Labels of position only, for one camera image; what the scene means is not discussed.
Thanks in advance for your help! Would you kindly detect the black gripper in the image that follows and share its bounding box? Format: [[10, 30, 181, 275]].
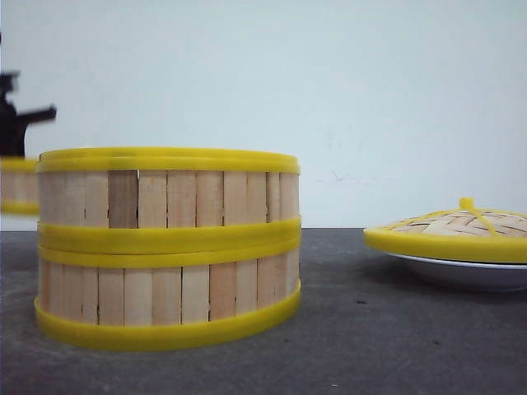
[[1, 71, 57, 157]]

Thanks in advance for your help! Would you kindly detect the bamboo steamer basket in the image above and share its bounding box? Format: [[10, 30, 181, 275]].
[[37, 147, 301, 268], [35, 249, 301, 351], [1, 156, 39, 216]]

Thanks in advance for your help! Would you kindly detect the woven bamboo steamer lid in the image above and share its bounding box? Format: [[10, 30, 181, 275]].
[[363, 197, 526, 264]]

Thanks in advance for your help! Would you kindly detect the white plate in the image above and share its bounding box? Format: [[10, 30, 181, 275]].
[[389, 253, 526, 292]]

